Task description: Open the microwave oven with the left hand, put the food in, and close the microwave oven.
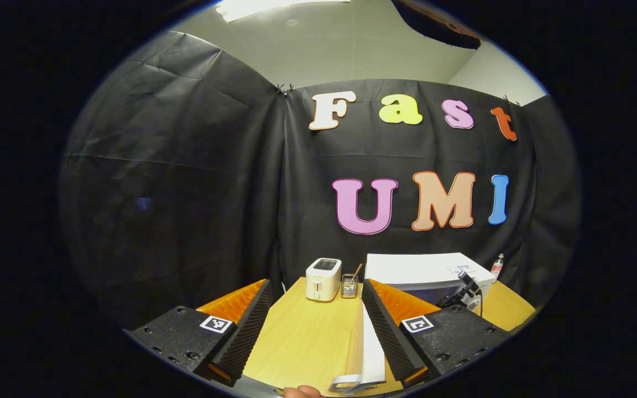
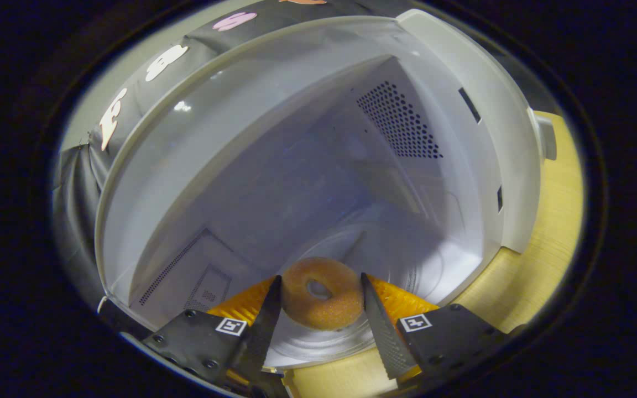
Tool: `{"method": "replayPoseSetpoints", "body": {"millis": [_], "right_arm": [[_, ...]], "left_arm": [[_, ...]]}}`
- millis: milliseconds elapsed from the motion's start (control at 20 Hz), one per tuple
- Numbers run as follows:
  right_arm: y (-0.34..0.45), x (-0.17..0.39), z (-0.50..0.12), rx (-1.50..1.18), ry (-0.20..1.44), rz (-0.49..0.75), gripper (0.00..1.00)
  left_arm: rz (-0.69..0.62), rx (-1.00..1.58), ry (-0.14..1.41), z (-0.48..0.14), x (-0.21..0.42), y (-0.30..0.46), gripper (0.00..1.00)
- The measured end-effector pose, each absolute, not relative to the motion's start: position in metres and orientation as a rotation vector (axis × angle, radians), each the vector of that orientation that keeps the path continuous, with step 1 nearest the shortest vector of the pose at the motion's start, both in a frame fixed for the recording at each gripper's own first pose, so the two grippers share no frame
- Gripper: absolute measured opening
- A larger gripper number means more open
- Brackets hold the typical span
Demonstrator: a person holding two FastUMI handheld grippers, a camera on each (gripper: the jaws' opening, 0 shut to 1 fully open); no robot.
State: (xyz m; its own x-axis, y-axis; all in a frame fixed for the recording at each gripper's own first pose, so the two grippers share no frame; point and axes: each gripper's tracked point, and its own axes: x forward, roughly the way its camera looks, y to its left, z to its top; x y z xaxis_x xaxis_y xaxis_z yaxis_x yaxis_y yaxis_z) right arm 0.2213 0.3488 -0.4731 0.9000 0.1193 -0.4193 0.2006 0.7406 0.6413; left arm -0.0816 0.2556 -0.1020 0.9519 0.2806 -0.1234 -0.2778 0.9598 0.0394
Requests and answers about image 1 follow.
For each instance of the white microwave oven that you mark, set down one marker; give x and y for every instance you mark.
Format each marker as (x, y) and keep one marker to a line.
(423, 268)

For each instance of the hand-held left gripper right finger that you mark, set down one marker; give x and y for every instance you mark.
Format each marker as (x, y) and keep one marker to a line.
(387, 337)

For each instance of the ceiling light panel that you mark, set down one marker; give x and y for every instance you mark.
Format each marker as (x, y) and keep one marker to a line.
(274, 6)

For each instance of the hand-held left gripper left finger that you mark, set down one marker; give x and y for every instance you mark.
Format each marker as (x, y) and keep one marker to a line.
(246, 337)

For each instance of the black backdrop cloth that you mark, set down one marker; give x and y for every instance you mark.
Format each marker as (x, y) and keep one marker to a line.
(186, 193)

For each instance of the dark rounded object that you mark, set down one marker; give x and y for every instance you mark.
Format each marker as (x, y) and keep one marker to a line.
(434, 25)

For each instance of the white bottle with pink cap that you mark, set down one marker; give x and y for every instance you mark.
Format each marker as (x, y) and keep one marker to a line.
(497, 266)

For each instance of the white toaster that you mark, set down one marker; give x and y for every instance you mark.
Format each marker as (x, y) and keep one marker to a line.
(323, 282)

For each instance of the metal mesh utensil holder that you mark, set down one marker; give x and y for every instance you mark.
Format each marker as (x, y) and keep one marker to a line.
(349, 288)

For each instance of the wooden utensil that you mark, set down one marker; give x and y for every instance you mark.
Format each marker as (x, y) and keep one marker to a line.
(357, 271)

